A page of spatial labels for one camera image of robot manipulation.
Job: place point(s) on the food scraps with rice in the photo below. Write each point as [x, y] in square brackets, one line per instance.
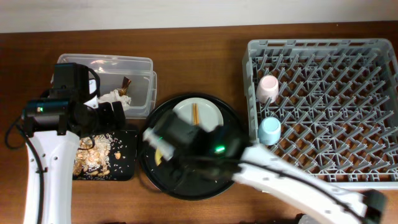
[93, 157]

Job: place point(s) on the wooden chopstick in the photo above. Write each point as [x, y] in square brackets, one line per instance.
[197, 116]
[194, 113]

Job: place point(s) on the pink plastic cup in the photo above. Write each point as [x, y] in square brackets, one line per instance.
[268, 88]

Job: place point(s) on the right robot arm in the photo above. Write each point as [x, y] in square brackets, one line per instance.
[227, 152]

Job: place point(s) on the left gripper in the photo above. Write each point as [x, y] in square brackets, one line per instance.
[111, 124]

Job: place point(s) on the blue plastic cup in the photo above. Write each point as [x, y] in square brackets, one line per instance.
[269, 131]

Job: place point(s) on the clear plastic bin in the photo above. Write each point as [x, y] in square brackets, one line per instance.
[112, 69]

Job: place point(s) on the grey dishwasher rack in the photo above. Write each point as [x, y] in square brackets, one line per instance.
[337, 106]

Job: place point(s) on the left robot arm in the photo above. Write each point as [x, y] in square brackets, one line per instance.
[52, 128]

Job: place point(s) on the white napkin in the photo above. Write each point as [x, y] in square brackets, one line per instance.
[114, 96]

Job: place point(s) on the black rectangular tray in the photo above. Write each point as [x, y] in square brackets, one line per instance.
[128, 137]

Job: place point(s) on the grey round plate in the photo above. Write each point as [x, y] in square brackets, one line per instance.
[209, 115]

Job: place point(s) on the brown snack wrapper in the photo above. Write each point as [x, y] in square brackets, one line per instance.
[125, 85]

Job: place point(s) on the yellow bowl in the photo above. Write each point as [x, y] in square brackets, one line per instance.
[158, 157]

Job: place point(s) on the round black serving tray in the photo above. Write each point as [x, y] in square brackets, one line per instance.
[176, 182]

